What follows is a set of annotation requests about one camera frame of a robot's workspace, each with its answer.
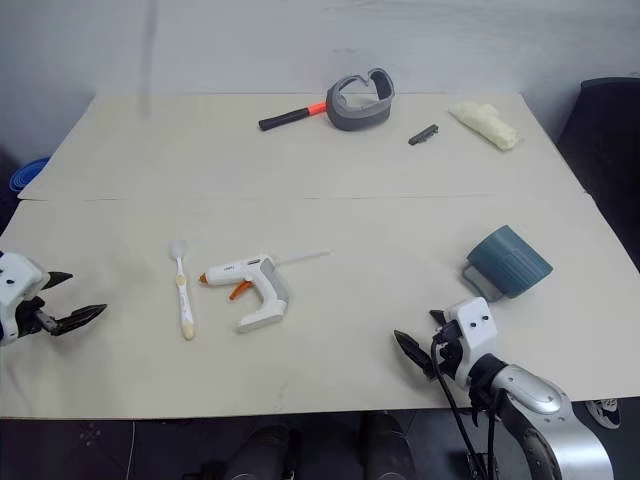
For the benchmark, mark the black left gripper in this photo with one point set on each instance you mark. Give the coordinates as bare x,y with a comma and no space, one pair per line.
29,316

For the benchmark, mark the white grey glue gun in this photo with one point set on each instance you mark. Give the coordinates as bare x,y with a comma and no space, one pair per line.
262,290

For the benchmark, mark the small dark grey clip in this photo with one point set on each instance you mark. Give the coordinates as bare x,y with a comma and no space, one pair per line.
423,135

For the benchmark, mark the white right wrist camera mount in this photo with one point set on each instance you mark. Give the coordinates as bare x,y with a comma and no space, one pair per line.
475,330

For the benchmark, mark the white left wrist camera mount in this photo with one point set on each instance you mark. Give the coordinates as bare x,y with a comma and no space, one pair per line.
15,280

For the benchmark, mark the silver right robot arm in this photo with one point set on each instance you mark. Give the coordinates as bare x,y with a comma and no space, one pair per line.
550,425

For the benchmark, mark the white black sneaker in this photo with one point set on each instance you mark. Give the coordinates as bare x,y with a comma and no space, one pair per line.
605,412

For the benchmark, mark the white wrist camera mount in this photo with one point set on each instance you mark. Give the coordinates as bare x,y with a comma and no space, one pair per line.
15,280
475,330

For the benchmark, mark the cream rolled towel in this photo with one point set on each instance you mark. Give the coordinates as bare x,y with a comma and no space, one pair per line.
485,125

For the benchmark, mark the white and yellow toothbrush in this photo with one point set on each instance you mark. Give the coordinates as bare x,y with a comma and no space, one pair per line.
183,300

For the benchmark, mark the grey curved headband device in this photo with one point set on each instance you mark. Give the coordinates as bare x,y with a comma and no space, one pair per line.
350,112

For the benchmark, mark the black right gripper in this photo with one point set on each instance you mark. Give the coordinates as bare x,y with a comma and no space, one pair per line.
449,352

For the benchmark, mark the teal ribbed plastic cup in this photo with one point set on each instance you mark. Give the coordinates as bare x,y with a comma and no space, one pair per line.
510,262

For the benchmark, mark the black chair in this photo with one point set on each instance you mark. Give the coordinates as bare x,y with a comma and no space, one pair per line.
607,135

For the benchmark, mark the blue round plastic object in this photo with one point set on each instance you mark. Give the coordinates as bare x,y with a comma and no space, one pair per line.
27,174

